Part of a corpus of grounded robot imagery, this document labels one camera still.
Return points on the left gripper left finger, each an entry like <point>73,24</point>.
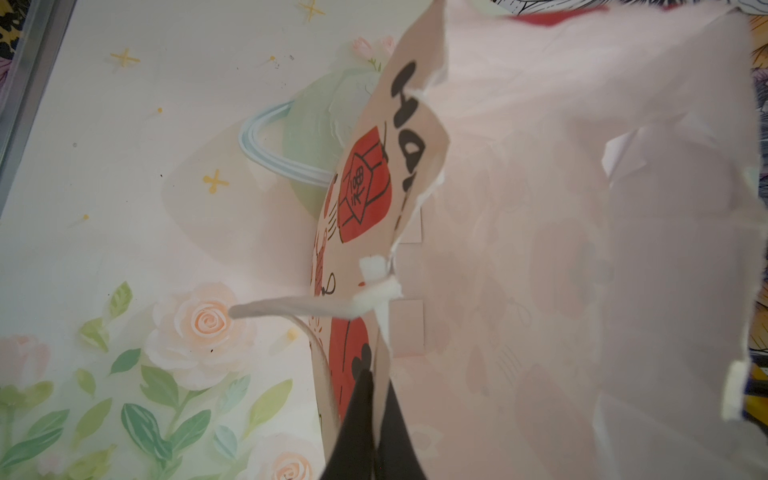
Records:
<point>352,457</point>

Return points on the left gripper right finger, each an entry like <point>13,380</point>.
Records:
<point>395,457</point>

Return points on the white red paper gift bag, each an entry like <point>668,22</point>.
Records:
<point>547,235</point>

